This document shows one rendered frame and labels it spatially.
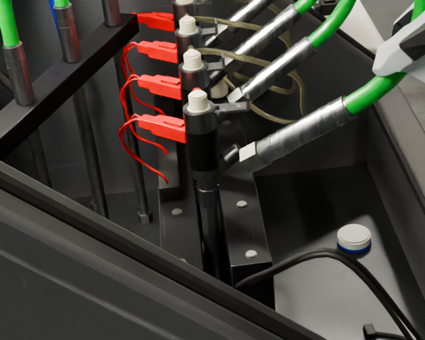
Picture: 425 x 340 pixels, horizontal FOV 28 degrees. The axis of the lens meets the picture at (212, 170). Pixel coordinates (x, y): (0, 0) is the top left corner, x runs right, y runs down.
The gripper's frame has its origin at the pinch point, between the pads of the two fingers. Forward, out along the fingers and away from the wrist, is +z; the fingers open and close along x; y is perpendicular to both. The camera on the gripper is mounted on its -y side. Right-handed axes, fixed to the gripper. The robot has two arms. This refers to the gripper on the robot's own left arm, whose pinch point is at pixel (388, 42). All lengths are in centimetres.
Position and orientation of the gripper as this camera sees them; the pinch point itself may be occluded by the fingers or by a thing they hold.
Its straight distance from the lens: 57.6
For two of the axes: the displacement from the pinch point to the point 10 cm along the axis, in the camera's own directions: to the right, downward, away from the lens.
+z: -4.4, 3.5, 8.3
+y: 7.5, 6.4, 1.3
